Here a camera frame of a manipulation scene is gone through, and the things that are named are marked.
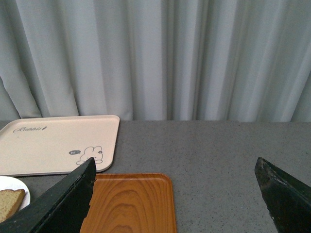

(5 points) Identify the brown wooden tray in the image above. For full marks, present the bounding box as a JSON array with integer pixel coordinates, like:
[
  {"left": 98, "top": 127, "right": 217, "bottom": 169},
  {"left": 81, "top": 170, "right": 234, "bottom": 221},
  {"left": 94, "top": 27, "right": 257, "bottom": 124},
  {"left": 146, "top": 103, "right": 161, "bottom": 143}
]
[{"left": 80, "top": 173, "right": 177, "bottom": 233}]

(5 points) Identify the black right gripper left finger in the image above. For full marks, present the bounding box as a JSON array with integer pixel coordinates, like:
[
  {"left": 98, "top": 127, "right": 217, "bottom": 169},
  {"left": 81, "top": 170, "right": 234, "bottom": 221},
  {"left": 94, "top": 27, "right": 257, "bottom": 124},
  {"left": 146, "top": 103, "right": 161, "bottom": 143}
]
[{"left": 0, "top": 157, "right": 96, "bottom": 233}]

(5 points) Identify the white round plate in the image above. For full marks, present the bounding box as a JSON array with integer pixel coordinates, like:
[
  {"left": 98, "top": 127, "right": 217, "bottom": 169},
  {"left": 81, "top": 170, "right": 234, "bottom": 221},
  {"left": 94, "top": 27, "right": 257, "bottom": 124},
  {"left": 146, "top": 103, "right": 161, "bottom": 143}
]
[{"left": 0, "top": 176, "right": 31, "bottom": 211}]

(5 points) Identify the bread slice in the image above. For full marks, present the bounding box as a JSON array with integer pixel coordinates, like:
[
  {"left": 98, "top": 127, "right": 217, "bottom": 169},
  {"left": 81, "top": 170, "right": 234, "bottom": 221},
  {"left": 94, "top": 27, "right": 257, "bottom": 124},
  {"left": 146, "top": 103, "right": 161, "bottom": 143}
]
[{"left": 0, "top": 189, "right": 26, "bottom": 222}]

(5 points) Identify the grey curtain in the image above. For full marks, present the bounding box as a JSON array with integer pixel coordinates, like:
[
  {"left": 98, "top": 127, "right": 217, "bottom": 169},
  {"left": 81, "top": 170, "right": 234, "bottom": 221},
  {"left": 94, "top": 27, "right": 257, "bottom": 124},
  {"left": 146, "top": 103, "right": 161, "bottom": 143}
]
[{"left": 0, "top": 0, "right": 311, "bottom": 122}]

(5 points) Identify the pink rabbit tray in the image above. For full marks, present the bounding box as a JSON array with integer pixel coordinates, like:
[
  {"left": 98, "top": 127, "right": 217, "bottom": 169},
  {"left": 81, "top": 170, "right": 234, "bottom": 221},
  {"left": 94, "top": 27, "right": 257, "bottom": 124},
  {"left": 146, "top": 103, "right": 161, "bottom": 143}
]
[{"left": 0, "top": 115, "right": 120, "bottom": 177}]

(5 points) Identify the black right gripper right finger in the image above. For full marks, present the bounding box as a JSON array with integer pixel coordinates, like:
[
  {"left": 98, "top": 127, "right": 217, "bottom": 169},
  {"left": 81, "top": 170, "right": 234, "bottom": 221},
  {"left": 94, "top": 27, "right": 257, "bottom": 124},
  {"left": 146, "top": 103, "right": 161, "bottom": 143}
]
[{"left": 255, "top": 157, "right": 311, "bottom": 233}]

